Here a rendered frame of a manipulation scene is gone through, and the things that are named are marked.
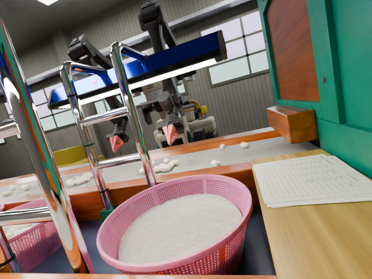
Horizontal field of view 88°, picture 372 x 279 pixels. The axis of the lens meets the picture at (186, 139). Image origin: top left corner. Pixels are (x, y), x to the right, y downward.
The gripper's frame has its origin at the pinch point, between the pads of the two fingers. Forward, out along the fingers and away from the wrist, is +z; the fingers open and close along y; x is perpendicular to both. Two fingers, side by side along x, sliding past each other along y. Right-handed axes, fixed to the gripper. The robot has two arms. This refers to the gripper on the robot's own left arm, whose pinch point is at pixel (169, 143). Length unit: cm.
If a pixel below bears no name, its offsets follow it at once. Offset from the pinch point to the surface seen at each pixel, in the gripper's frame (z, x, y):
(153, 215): 33.6, -18.7, 6.9
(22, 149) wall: -238, 183, -520
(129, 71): -6.1, -29.9, -0.3
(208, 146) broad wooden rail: -2.8, 11.2, 13.1
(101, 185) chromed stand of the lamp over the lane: 23.8, -17.5, -10.7
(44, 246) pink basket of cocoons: 38.3, -19.7, -19.4
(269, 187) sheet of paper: 33, -23, 30
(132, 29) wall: -344, 58, -128
